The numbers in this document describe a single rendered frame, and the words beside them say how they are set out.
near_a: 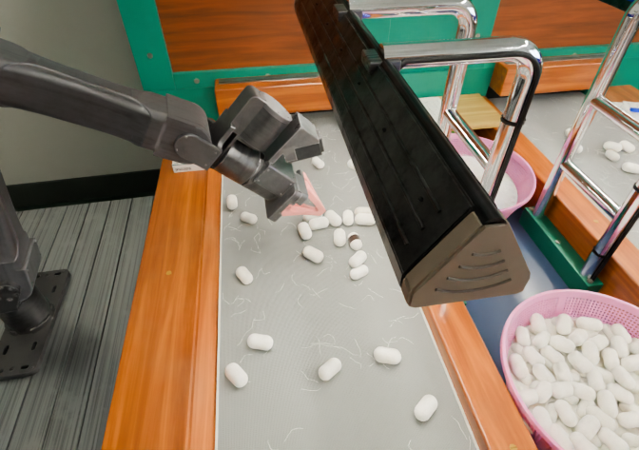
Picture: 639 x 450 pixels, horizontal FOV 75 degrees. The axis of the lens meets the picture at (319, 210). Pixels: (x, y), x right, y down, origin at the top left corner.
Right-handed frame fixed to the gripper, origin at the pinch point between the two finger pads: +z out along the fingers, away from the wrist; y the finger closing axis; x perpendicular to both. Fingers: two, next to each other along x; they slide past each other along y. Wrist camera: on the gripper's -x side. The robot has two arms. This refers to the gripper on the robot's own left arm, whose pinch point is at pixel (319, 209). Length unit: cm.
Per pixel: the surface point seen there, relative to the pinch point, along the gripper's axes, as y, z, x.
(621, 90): 36, 66, -58
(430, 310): -19.7, 11.6, -5.8
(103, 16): 117, -41, 40
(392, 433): -33.6, 6.2, 2.7
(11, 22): 117, -62, 61
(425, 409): -32.4, 7.9, -1.7
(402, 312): -17.8, 11.0, -2.0
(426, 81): 41, 24, -25
